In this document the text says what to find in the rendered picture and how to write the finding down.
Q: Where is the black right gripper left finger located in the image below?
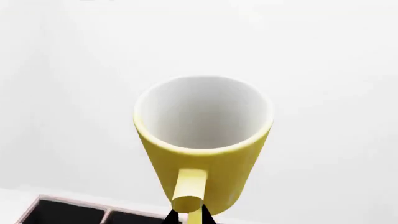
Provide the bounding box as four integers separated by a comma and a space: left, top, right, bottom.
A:
163, 209, 180, 224

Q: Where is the yellow and white mug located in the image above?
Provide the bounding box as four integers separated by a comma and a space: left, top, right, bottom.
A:
133, 75, 274, 224

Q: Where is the white caddy with black compartments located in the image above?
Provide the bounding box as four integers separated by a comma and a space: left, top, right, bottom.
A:
14, 194, 224, 224

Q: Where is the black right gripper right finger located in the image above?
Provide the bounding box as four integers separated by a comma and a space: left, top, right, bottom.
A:
201, 203, 218, 224

